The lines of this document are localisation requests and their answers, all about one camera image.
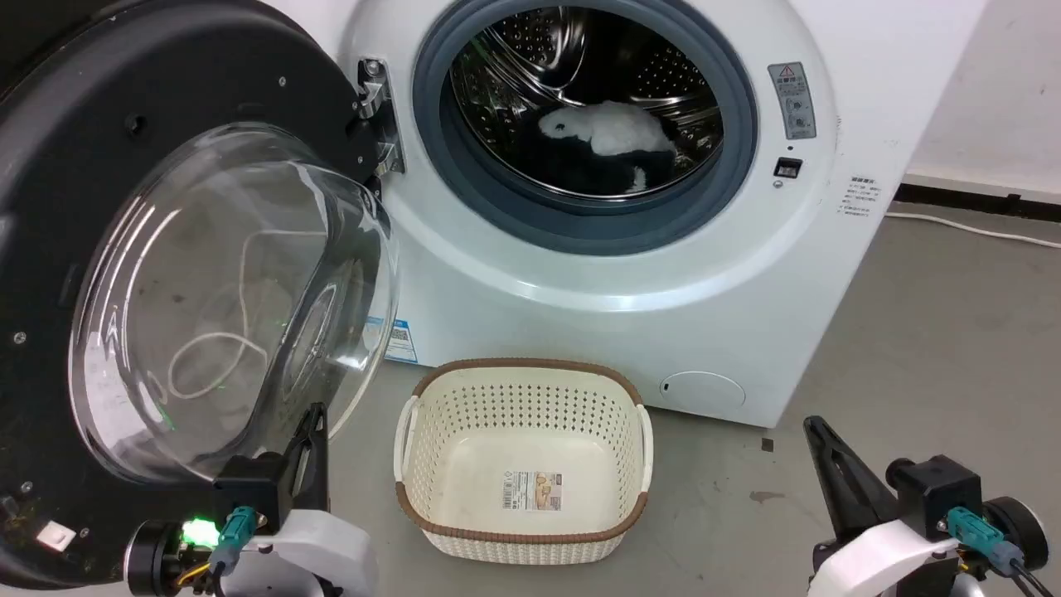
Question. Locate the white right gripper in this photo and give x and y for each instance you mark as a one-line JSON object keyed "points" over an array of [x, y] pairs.
{"points": [[887, 560]]}

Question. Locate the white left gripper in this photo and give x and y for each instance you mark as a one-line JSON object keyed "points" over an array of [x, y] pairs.
{"points": [[319, 547]]}

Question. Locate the black washing machine door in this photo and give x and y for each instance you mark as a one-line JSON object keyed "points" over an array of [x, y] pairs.
{"points": [[83, 124]]}

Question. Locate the white front-load washing machine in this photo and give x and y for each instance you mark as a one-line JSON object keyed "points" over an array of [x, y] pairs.
{"points": [[746, 332]]}

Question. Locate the black door latch socket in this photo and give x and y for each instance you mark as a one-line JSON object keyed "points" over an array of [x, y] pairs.
{"points": [[787, 167]]}

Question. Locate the metal door hinge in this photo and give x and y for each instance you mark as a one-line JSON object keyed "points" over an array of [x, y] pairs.
{"points": [[377, 99]]}

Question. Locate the blue energy label sticker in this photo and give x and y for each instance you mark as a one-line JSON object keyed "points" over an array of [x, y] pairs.
{"points": [[401, 342]]}

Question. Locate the round white filter cover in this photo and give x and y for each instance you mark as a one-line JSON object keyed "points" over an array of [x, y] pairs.
{"points": [[703, 390]]}

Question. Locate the cream laundry basket brown rim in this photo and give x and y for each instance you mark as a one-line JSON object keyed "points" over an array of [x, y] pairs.
{"points": [[522, 448]]}

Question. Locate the paper basket label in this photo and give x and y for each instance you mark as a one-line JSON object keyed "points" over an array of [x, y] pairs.
{"points": [[531, 491]]}

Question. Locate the small printed text sticker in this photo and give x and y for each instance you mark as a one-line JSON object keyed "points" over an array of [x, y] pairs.
{"points": [[860, 196]]}

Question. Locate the black baseboard strip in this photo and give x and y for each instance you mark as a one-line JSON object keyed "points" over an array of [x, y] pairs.
{"points": [[970, 200]]}

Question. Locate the grey warning sticker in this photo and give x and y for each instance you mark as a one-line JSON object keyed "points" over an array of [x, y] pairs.
{"points": [[792, 101]]}

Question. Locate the white and black plush toy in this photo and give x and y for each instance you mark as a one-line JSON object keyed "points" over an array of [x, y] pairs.
{"points": [[617, 128]]}

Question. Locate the stainless steel drum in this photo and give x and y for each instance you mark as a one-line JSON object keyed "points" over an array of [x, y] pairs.
{"points": [[514, 50]]}

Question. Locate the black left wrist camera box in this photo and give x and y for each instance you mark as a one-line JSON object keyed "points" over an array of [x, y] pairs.
{"points": [[249, 489]]}

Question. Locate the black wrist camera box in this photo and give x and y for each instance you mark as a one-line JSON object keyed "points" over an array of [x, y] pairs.
{"points": [[249, 489], [937, 489]]}

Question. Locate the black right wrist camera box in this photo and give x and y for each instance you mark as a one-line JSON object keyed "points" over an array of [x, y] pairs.
{"points": [[937, 489]]}

